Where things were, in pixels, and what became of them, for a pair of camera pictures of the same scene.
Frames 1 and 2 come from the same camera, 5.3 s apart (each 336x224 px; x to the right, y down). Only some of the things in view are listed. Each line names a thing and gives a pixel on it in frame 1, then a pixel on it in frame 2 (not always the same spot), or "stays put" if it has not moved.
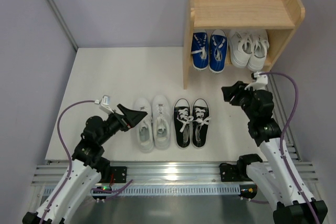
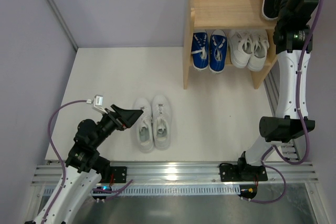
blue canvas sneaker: [199, 50] stays put
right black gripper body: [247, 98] → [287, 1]
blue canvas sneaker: [218, 51] stays put
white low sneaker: [240, 47] stays put
